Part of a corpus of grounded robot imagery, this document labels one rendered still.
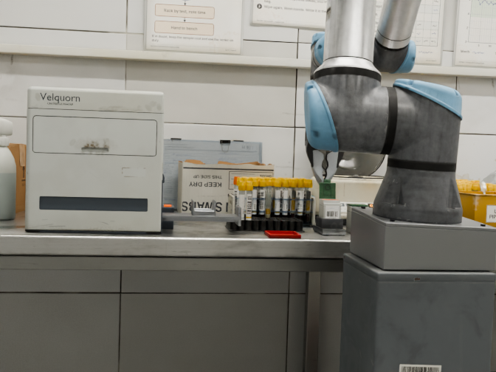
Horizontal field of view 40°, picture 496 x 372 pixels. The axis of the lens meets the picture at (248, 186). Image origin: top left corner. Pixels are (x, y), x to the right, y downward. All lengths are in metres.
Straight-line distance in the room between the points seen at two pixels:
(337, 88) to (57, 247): 0.65
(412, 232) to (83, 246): 0.66
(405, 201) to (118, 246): 0.59
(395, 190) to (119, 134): 0.59
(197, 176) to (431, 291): 0.79
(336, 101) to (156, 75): 1.04
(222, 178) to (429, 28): 0.89
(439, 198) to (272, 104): 1.05
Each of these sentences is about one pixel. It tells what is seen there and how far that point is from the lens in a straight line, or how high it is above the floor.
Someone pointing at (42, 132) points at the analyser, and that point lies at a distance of 1.45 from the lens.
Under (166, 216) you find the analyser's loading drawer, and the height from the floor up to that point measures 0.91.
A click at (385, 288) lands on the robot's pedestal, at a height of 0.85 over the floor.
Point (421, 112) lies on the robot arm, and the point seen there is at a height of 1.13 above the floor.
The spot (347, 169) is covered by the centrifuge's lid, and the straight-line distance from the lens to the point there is 2.09.
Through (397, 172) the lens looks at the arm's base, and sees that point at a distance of 1.17.
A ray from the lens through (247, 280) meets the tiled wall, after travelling 2.14.
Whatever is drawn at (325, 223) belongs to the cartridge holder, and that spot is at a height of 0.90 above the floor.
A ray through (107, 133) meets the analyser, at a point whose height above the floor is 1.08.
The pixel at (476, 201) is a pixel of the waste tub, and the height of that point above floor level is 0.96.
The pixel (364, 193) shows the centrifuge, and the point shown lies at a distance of 1.80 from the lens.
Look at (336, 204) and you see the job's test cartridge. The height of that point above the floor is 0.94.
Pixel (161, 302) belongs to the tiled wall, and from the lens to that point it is 2.13.
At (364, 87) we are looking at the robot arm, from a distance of 1.15.
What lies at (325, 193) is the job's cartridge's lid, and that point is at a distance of 1.59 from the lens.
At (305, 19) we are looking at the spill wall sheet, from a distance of 2.16.
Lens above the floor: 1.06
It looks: 3 degrees down
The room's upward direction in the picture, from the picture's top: 2 degrees clockwise
